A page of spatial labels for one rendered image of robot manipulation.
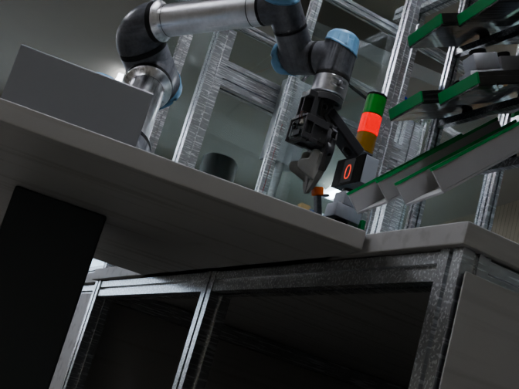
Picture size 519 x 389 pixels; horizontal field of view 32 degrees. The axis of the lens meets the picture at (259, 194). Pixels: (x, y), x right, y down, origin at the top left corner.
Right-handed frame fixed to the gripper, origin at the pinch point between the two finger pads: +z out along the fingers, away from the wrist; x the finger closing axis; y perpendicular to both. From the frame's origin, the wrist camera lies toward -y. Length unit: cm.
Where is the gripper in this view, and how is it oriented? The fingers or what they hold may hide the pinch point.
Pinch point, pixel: (310, 189)
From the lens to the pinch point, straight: 189.1
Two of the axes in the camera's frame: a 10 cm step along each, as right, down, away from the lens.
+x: 4.6, -1.1, -8.8
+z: -2.7, 9.3, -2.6
